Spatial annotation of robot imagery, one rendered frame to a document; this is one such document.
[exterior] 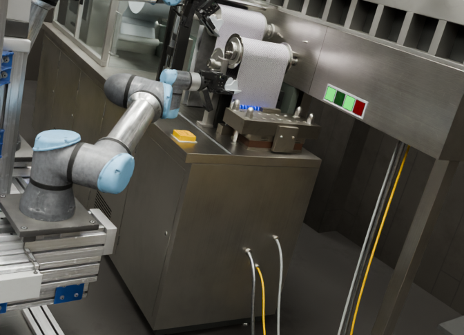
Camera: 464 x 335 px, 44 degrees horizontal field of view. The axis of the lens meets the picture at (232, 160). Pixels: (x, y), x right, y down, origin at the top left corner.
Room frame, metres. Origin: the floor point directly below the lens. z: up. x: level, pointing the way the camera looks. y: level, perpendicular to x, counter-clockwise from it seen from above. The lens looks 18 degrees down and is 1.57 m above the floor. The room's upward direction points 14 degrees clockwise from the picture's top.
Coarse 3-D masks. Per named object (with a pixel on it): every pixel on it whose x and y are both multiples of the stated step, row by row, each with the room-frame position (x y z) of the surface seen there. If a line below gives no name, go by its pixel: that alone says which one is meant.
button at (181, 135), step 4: (176, 132) 2.15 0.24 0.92; (180, 132) 2.16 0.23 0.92; (184, 132) 2.17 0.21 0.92; (188, 132) 2.19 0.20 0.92; (176, 136) 2.14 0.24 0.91; (180, 136) 2.12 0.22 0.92; (184, 136) 2.13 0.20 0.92; (188, 136) 2.14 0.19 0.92; (192, 136) 2.15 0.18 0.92; (180, 140) 2.12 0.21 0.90; (184, 140) 2.13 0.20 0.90; (188, 140) 2.14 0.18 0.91; (192, 140) 2.15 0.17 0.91
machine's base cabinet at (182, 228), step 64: (64, 64) 3.56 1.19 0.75; (64, 128) 3.38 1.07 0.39; (128, 192) 2.43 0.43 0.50; (192, 192) 2.03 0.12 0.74; (256, 192) 2.20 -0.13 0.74; (128, 256) 2.32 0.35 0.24; (192, 256) 2.07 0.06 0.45; (256, 256) 2.25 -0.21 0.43; (192, 320) 2.11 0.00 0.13; (256, 320) 2.36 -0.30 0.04
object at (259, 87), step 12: (240, 72) 2.38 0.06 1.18; (252, 72) 2.42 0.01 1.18; (264, 72) 2.45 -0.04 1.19; (276, 72) 2.48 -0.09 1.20; (240, 84) 2.39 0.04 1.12; (252, 84) 2.42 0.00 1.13; (264, 84) 2.46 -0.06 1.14; (276, 84) 2.49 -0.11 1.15; (240, 96) 2.40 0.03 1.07; (252, 96) 2.43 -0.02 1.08; (264, 96) 2.47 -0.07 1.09; (276, 96) 2.50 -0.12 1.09
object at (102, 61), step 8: (80, 0) 3.52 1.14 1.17; (112, 0) 3.09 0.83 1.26; (56, 8) 4.06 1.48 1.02; (80, 8) 3.58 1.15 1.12; (112, 8) 3.10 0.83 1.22; (112, 16) 3.10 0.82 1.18; (56, 24) 3.98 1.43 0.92; (112, 24) 3.11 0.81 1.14; (64, 32) 3.78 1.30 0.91; (72, 40) 3.60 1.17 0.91; (104, 40) 3.11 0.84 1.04; (88, 48) 3.35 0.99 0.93; (104, 48) 3.10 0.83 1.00; (96, 56) 3.18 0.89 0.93; (104, 56) 3.10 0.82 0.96; (104, 64) 3.10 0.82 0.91
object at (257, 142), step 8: (232, 136) 2.34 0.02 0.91; (240, 136) 2.29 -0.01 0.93; (248, 136) 2.24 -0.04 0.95; (256, 136) 2.24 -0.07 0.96; (264, 136) 2.27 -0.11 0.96; (272, 136) 2.29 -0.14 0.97; (240, 144) 2.27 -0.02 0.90; (248, 144) 2.24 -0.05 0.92; (256, 144) 2.25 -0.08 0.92; (264, 144) 2.28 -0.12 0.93; (296, 144) 2.37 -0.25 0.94; (296, 152) 2.37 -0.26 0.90
